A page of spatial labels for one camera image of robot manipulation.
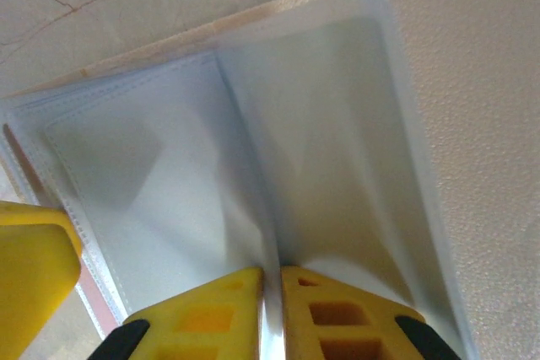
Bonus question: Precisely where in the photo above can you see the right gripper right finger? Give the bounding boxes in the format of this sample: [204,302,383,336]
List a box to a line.
[280,266,462,360]

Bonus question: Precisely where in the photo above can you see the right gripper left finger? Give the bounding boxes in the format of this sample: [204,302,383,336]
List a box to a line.
[87,266,266,360]

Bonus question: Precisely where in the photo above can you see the tan card holder clear sleeves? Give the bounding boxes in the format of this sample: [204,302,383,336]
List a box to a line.
[0,0,540,360]

